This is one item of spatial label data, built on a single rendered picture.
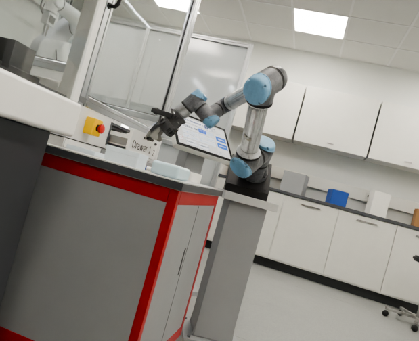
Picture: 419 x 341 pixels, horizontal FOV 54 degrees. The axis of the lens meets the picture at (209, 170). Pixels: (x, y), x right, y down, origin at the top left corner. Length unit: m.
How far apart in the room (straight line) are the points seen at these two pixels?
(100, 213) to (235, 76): 2.62
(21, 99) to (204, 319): 1.48
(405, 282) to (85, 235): 4.07
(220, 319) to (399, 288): 3.09
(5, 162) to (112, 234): 0.38
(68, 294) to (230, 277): 0.96
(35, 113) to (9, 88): 0.12
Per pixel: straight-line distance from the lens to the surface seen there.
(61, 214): 1.45
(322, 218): 4.84
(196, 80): 3.85
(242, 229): 2.12
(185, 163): 2.90
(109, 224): 1.36
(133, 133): 1.98
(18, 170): 1.29
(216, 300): 2.18
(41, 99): 1.18
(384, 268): 4.95
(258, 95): 1.71
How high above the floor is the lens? 0.79
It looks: 1 degrees up
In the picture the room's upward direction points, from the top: 15 degrees clockwise
